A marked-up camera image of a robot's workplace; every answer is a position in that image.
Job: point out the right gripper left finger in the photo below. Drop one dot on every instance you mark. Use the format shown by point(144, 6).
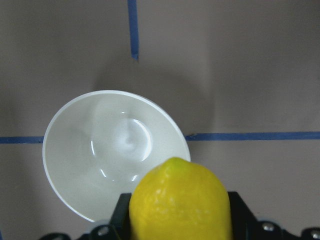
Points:
point(119, 224)

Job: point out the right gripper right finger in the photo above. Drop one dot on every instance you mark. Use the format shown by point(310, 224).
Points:
point(243, 220)

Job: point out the white ceramic bowl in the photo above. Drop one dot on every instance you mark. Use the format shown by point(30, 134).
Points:
point(101, 144)

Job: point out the yellow lemon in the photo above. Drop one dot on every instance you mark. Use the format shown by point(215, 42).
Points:
point(180, 200)

